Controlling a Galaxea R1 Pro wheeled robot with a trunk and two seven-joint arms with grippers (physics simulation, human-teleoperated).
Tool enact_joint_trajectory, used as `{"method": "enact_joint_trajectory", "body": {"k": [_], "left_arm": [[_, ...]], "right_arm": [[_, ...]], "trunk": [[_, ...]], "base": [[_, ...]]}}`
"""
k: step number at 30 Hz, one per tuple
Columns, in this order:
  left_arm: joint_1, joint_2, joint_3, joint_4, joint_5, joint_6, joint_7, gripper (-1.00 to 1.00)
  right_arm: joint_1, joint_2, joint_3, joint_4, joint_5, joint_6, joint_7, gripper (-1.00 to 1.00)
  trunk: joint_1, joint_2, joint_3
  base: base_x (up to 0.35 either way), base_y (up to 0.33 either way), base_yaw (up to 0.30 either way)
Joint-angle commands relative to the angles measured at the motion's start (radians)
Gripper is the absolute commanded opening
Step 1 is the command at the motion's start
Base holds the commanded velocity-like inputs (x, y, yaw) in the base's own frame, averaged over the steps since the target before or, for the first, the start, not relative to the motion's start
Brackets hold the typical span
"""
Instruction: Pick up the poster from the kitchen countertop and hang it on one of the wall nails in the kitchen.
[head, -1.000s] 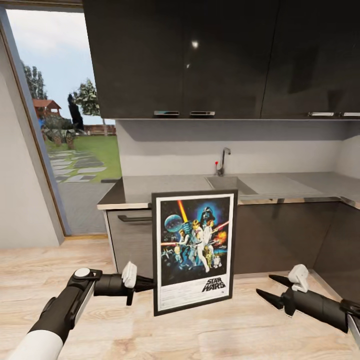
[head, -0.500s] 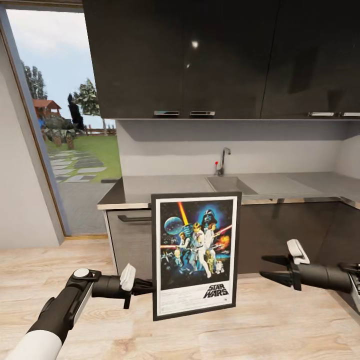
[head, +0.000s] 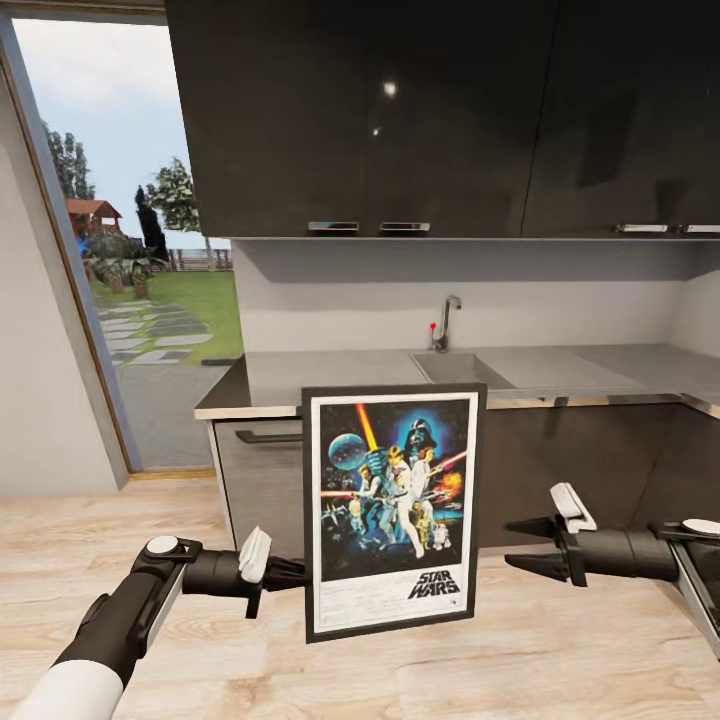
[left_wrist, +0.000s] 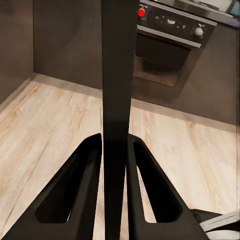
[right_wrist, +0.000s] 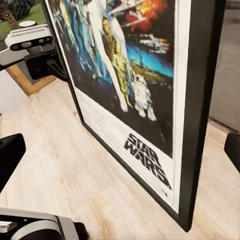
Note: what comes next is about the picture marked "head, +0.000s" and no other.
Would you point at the fixed window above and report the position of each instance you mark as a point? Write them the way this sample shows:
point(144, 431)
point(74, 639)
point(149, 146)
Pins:
point(95, 91)

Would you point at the dishwasher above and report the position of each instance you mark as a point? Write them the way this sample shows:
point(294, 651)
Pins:
point(263, 470)

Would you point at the drop in sink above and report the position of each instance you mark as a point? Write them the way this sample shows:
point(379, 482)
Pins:
point(515, 371)

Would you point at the poster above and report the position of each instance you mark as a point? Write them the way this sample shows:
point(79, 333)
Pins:
point(392, 483)

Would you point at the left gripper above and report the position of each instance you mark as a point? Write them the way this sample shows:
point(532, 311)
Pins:
point(279, 574)

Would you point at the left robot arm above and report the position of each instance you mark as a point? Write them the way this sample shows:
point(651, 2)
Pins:
point(87, 680)

